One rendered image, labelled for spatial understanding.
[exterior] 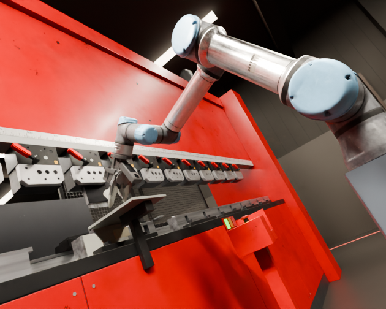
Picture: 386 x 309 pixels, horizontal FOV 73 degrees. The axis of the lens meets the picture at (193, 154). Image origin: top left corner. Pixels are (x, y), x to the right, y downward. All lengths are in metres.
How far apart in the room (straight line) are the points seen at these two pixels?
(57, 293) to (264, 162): 2.52
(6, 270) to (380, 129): 1.00
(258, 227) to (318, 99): 0.72
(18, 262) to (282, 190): 2.50
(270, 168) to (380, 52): 2.97
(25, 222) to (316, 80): 1.45
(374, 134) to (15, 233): 1.50
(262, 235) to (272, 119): 4.01
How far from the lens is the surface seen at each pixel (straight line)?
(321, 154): 4.82
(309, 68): 0.59
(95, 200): 1.18
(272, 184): 2.99
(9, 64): 1.37
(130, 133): 1.01
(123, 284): 0.95
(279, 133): 4.97
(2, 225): 1.57
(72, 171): 1.16
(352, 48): 5.29
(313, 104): 0.58
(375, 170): 0.66
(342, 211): 4.80
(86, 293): 0.88
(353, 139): 0.70
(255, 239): 1.18
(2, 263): 0.94
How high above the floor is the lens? 0.76
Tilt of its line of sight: 19 degrees up
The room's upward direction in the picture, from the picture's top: 25 degrees counter-clockwise
